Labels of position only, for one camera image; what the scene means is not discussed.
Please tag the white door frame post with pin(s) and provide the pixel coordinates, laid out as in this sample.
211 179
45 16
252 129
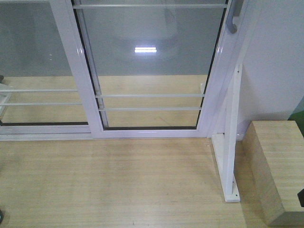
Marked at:
230 51

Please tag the white support bracket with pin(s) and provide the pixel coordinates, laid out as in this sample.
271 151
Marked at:
225 137

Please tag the light wooden box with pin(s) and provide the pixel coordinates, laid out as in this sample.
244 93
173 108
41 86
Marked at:
275 150

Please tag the white fixed glass panel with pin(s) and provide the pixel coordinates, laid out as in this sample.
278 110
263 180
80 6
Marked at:
43 73

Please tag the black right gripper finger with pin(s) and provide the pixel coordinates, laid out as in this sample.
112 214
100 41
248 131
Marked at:
301 197

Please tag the white bottom door track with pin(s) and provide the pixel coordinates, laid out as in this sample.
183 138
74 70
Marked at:
47 137

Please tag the grey metal door handle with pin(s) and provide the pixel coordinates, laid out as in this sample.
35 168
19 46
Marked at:
233 15

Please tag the white framed sliding glass door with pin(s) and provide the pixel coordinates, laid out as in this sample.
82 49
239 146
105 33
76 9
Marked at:
142 67

